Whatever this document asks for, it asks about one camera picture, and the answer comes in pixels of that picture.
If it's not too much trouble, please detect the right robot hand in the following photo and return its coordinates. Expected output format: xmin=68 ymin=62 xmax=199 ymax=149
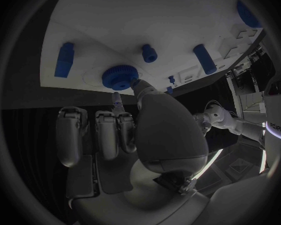
xmin=54 ymin=78 xmax=213 ymax=225

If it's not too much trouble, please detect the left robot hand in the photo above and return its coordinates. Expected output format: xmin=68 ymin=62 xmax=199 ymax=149
xmin=191 ymin=112 xmax=213 ymax=137

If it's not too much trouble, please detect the blue gear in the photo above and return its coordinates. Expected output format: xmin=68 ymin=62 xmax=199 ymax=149
xmin=101 ymin=64 xmax=140 ymax=91

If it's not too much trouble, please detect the white task board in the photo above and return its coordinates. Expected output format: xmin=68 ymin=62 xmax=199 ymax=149
xmin=39 ymin=0 xmax=267 ymax=96

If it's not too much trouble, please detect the long blue cylinder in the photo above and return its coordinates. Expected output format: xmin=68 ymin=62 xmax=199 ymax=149
xmin=192 ymin=43 xmax=218 ymax=75

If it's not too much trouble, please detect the workshop desk with equipment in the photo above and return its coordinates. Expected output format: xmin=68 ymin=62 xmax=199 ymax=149
xmin=225 ymin=44 xmax=279 ymax=98

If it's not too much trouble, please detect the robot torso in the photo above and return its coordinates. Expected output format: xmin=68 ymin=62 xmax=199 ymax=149
xmin=261 ymin=74 xmax=281 ymax=173

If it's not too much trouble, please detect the short blue hollow cylinder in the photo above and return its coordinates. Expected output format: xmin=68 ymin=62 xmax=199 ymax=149
xmin=141 ymin=44 xmax=159 ymax=63

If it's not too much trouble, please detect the large blue round disc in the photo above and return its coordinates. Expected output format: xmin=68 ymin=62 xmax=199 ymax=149
xmin=236 ymin=0 xmax=263 ymax=29

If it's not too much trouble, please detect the blue stepped block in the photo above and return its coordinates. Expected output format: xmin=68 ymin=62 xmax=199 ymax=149
xmin=53 ymin=42 xmax=75 ymax=79

